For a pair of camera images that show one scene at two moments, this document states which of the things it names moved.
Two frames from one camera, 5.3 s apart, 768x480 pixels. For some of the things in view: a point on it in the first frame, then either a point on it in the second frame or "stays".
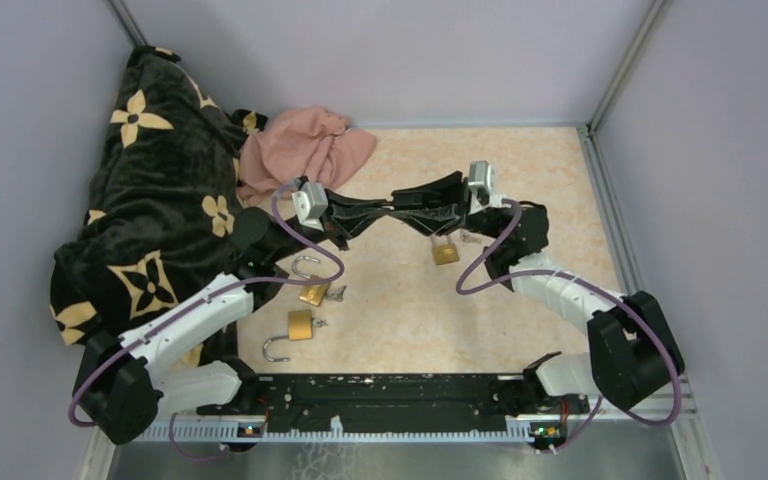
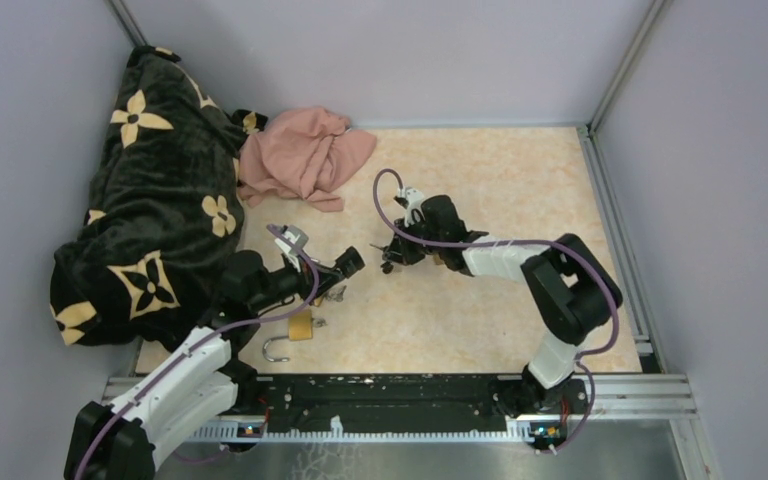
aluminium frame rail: x=677 y=407 stays
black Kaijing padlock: x=383 y=207 to x=350 y=261
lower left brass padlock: x=300 y=327 stays
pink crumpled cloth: x=314 y=143 stays
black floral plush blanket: x=162 y=201 stays
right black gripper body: x=482 y=221 to x=420 y=231
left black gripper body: x=335 y=227 to x=284 y=283
